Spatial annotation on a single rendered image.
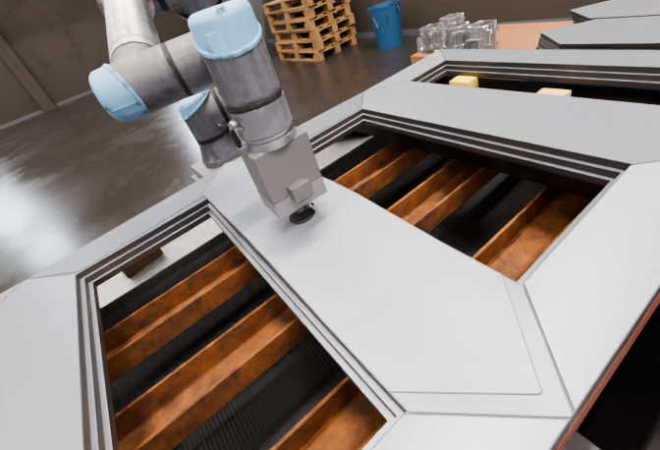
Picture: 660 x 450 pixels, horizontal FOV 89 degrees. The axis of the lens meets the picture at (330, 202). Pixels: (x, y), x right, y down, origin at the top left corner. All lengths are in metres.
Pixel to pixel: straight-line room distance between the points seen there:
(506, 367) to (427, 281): 0.12
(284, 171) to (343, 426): 0.35
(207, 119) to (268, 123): 0.72
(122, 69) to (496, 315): 0.53
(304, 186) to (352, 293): 0.16
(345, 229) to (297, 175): 0.11
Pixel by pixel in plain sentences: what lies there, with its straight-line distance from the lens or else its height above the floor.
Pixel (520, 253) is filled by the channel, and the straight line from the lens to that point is 0.69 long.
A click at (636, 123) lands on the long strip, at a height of 0.85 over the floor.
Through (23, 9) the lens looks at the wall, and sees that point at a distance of 11.86.
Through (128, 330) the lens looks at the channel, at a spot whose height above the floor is 0.70.
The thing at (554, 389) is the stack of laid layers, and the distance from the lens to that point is 0.37.
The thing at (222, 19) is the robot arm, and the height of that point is 1.16.
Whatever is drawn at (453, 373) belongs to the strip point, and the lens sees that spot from 0.36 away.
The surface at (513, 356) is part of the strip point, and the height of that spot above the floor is 0.85.
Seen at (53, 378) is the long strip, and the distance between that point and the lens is 0.60.
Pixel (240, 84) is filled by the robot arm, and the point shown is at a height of 1.09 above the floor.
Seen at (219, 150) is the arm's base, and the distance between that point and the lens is 1.17.
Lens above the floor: 1.18
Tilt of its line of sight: 35 degrees down
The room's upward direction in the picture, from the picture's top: 19 degrees counter-clockwise
